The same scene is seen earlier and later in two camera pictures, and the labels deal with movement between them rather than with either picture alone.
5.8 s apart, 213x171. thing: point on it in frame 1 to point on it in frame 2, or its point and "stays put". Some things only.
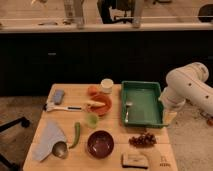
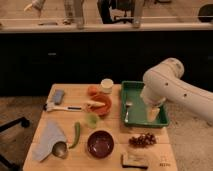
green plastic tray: x=141 y=106 stays put
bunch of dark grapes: x=144 y=140 stays put
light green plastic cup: x=92 y=120 stays put
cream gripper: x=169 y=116 to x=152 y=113
